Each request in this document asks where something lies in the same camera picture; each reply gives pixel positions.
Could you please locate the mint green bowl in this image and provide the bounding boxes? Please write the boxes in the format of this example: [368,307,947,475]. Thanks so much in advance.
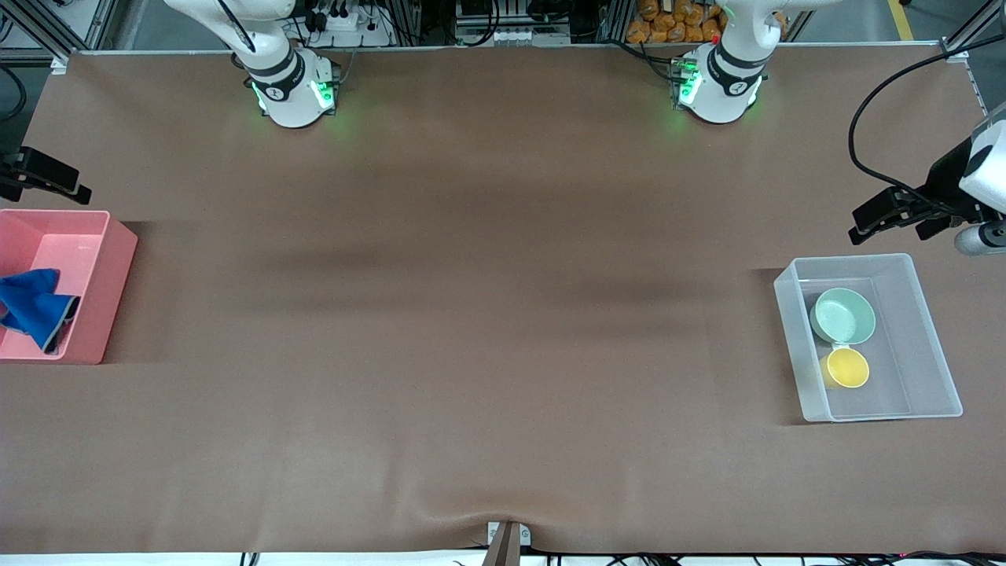
[810,288,877,345]

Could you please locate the brown table cover mat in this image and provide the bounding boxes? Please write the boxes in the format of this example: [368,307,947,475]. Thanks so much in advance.
[0,43,1006,555]

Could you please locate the pink plastic bin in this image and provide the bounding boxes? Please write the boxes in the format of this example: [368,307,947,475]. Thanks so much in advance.
[0,208,138,365]

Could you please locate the blue microfibre cloth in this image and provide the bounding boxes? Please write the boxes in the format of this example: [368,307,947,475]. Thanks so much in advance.
[0,269,79,355]

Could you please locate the orange snack packets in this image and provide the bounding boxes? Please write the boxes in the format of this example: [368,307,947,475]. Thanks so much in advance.
[626,0,789,44]

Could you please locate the white power strip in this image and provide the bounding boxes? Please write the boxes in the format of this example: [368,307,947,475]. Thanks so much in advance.
[303,0,394,48]

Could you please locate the black equipment with white connectors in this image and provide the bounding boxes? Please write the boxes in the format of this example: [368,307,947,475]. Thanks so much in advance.
[454,0,572,46]

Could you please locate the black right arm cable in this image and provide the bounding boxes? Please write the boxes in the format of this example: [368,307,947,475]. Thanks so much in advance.
[0,0,256,123]

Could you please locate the aluminium frame profile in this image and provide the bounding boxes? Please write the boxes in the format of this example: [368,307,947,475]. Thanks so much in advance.
[16,0,119,75]
[939,8,1006,119]

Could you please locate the clear plastic bin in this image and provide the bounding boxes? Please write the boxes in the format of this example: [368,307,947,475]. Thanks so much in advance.
[774,253,964,424]

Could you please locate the yellow cup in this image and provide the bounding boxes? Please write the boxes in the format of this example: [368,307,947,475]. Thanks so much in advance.
[820,347,871,391]

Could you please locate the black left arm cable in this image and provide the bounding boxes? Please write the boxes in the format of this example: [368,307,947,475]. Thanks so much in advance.
[849,35,1006,215]

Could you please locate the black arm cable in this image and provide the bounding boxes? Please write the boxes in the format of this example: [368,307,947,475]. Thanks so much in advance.
[0,0,256,123]
[849,35,1006,215]

